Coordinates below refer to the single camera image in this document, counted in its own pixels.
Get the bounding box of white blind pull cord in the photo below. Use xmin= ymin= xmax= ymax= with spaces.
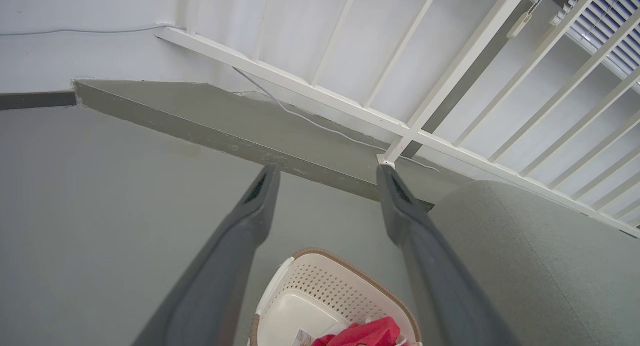
xmin=506 ymin=0 xmax=553 ymax=39

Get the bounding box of white slatted window blind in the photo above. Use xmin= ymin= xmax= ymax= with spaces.
xmin=525 ymin=0 xmax=640 ymax=94

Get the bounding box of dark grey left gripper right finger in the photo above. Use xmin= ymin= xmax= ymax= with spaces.
xmin=376 ymin=164 xmax=522 ymax=346

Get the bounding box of grey fabric sofa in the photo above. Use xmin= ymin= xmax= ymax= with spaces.
xmin=400 ymin=180 xmax=640 ymax=346

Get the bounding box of thin white cable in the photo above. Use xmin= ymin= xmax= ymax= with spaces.
xmin=0 ymin=22 xmax=441 ymax=173

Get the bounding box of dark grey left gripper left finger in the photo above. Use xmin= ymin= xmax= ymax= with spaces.
xmin=131 ymin=163 xmax=282 ymax=346

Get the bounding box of red and white garment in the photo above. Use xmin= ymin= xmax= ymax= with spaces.
xmin=311 ymin=316 xmax=402 ymax=346

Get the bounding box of dark grey baseboard strip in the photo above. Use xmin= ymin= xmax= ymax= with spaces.
xmin=0 ymin=90 xmax=77 ymax=111

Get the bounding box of cream perforated plastic laundry basket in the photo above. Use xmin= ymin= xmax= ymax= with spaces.
xmin=248 ymin=248 xmax=423 ymax=346

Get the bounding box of white metal railing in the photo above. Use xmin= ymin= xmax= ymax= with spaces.
xmin=154 ymin=0 xmax=640 ymax=238

